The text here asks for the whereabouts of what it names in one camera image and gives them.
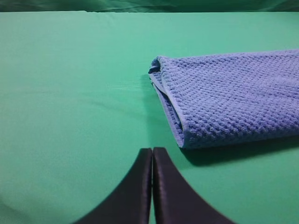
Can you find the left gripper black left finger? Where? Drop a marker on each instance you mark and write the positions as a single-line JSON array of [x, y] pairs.
[[130, 201]]

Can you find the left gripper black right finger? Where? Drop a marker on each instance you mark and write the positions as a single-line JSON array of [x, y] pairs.
[[175, 201]]

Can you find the blue waffle-weave towel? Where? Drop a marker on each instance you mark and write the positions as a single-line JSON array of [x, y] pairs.
[[226, 99]]

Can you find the green backdrop cloth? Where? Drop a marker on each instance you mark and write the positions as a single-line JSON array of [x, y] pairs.
[[149, 6]]

